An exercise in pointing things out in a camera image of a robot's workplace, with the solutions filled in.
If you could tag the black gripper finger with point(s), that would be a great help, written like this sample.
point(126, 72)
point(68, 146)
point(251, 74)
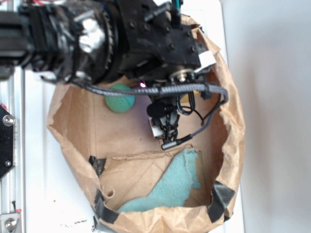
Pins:
point(163, 118)

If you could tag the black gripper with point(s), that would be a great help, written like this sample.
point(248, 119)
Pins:
point(159, 46)

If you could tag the yellow and green sponge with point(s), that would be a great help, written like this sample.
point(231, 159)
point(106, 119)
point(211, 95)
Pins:
point(186, 98)

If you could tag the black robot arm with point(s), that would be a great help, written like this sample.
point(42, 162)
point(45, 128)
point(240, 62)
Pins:
point(114, 48)

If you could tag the green textured ball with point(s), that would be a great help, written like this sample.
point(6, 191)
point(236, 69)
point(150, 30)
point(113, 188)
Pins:
point(120, 104)

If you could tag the teal microfibre cloth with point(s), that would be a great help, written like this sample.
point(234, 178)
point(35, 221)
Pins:
point(173, 188)

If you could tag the brown paper bag tray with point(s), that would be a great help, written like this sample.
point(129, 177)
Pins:
point(115, 158)

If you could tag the black metal bracket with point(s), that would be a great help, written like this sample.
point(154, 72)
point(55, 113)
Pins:
point(7, 140)

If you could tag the aluminium frame rail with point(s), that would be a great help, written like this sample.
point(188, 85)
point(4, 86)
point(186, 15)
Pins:
point(12, 186)

